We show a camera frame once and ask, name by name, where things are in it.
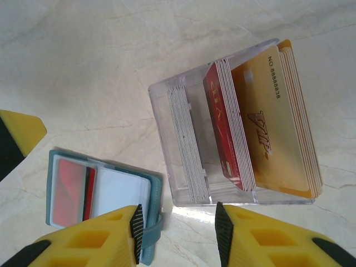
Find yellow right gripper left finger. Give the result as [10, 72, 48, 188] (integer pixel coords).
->
[0, 204, 145, 267]

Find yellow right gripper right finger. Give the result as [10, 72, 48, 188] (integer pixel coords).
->
[215, 201, 356, 267]

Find gold card stack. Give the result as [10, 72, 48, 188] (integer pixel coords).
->
[230, 38, 323, 200]

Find white-edged silver card stack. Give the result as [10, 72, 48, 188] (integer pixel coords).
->
[166, 85, 211, 204]

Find red card stack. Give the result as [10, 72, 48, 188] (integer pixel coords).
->
[202, 58, 256, 192]

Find blue leather card holder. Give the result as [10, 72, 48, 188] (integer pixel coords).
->
[46, 149, 164, 264]

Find clear acrylic card box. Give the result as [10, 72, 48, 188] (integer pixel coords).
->
[148, 38, 323, 207]

